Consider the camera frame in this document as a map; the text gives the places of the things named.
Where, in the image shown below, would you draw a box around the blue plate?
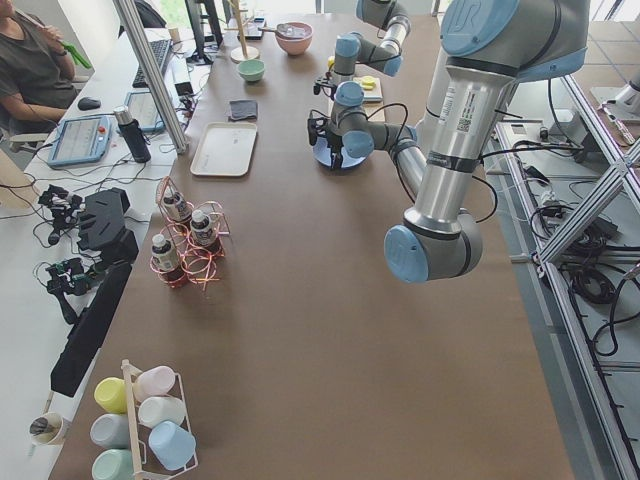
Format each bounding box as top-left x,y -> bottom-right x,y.
312,137 -> 366,171

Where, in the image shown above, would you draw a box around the upper lemon slice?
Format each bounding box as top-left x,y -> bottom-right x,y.
359,76 -> 376,91

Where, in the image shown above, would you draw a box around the wooden cutting board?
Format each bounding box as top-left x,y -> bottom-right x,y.
354,76 -> 383,103

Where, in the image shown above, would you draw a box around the pink bowl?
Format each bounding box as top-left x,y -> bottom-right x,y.
276,22 -> 313,56

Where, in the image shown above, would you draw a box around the grey folded cloth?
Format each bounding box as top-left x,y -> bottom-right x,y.
228,99 -> 258,122

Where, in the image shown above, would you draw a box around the green bowl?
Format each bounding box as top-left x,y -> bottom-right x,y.
237,59 -> 265,83

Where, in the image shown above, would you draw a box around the wooden stand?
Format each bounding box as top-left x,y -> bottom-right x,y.
226,0 -> 260,64

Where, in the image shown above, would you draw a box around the cream rabbit tray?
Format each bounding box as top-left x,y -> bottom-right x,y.
190,122 -> 257,177

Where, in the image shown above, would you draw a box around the upper drink bottle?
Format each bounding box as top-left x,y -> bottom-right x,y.
162,190 -> 192,224

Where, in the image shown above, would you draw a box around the black keyboard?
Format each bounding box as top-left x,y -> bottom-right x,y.
131,38 -> 174,89

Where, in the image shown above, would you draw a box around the far teach pendant tablet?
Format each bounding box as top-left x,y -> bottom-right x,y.
125,90 -> 164,134

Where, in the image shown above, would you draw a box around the teach pendant tablet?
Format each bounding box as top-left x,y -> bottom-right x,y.
46,115 -> 111,168
125,90 -> 164,134

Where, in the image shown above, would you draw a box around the black thermos bottle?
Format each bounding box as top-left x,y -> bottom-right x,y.
113,105 -> 151,163

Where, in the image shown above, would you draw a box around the computer mouse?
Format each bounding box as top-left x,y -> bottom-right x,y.
77,97 -> 101,111

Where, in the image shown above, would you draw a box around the near teach pendant tablet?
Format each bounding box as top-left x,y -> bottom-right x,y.
46,115 -> 111,168

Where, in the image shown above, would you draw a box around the black foam block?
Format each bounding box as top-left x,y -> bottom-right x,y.
77,187 -> 139,265

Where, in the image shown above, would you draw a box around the seated person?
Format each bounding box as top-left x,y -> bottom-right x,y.
1,1 -> 77,135

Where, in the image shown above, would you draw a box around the pink cup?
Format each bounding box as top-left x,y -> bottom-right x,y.
132,365 -> 176,402

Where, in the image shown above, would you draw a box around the black long bar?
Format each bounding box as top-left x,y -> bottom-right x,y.
50,262 -> 132,398

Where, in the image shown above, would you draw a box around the white cup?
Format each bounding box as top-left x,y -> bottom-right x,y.
138,396 -> 186,428

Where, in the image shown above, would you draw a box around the yellow cup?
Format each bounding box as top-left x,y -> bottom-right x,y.
94,377 -> 127,414

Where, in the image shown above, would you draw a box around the blue cup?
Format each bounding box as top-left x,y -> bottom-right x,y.
148,421 -> 196,471

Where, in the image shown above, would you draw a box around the grey cup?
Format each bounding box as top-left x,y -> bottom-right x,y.
90,413 -> 130,449

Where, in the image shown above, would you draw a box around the mint cup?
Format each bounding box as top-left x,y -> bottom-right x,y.
91,449 -> 134,480

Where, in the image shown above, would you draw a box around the paper cup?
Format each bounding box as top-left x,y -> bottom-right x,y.
29,412 -> 69,446

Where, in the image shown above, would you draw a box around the copper wire bottle rack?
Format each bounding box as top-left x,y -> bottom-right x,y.
149,176 -> 230,287

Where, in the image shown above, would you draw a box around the aluminium frame post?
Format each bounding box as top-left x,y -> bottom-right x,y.
113,0 -> 188,154

